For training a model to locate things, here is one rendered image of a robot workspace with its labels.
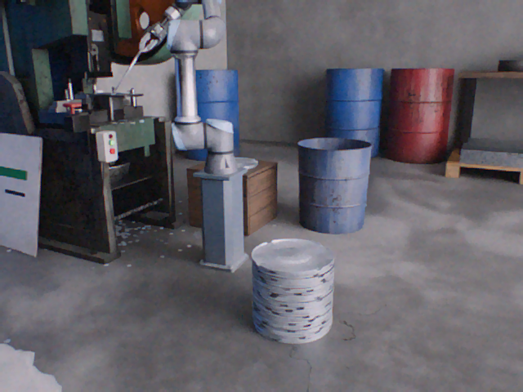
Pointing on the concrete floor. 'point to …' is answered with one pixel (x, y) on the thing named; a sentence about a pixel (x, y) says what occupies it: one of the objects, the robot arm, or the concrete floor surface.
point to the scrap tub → (333, 184)
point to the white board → (20, 191)
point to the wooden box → (260, 189)
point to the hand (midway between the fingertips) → (141, 48)
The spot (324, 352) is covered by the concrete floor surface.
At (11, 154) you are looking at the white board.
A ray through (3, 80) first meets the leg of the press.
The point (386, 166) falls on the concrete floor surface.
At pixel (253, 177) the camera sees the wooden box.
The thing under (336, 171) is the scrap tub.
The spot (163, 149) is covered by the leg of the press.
